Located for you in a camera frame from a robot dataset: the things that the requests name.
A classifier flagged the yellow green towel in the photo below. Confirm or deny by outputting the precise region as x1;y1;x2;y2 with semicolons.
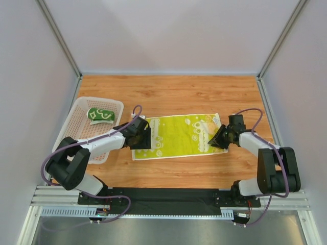
132;113;228;161

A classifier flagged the green frog pattern towel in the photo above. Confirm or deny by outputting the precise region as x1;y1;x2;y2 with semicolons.
87;108;115;125

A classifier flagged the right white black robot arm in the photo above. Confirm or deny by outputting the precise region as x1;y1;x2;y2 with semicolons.
208;114;301;207

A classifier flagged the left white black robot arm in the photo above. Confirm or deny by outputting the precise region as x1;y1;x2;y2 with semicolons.
43;116;151;199

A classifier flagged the white plastic basket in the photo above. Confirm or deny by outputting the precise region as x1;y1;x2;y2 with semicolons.
52;96;124;151

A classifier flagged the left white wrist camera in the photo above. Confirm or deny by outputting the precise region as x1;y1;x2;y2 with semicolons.
131;113;146;119

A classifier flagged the slotted grey cable duct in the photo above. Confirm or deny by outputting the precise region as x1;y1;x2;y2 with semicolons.
40;207;234;220

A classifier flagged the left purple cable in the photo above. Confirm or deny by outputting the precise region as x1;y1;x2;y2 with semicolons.
40;104;143;232

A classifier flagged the left aluminium frame post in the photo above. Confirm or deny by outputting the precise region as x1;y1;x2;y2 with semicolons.
35;0;83;77

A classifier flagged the aluminium frame post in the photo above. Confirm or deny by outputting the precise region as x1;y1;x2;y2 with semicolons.
35;0;83;77
256;0;310;79

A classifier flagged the aluminium front rail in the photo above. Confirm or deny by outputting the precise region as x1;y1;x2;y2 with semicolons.
31;186;310;210

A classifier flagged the right aluminium frame post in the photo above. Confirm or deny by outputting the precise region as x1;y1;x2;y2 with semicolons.
256;0;310;79

